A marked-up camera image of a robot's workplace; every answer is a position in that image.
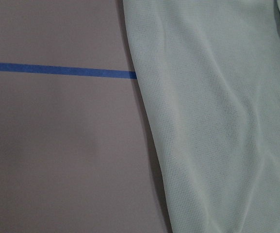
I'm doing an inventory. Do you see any green long-sleeve shirt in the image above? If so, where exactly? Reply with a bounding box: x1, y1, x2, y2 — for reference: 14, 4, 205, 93
123, 0, 280, 233

